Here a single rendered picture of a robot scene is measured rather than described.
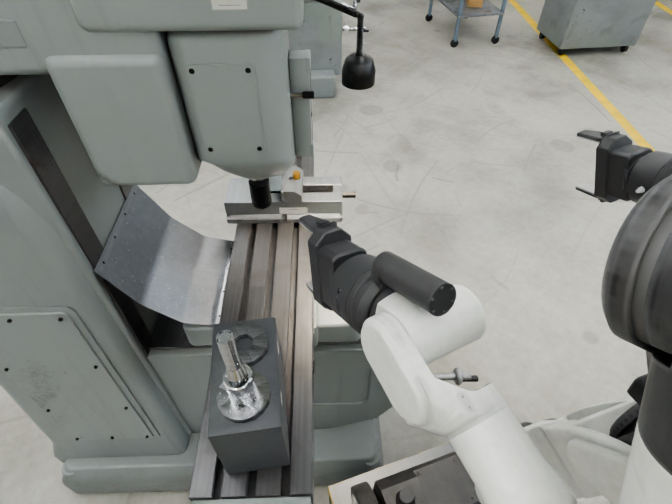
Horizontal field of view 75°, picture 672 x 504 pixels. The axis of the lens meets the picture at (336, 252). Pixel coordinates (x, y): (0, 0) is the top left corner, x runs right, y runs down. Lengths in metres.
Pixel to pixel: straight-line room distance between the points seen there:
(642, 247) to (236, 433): 0.66
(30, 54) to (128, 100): 0.15
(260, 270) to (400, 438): 1.10
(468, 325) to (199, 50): 0.59
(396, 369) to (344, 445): 1.38
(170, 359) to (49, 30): 0.90
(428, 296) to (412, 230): 2.36
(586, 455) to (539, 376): 1.66
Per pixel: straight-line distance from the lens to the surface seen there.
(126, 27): 0.80
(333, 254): 0.55
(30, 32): 0.87
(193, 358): 1.38
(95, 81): 0.86
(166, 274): 1.26
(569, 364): 2.43
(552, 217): 3.13
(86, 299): 1.17
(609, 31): 5.53
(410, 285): 0.44
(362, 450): 1.79
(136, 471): 1.93
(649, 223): 0.25
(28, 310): 1.24
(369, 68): 0.99
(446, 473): 1.39
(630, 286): 0.25
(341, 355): 1.33
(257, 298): 1.15
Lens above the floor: 1.89
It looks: 47 degrees down
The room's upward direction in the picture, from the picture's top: straight up
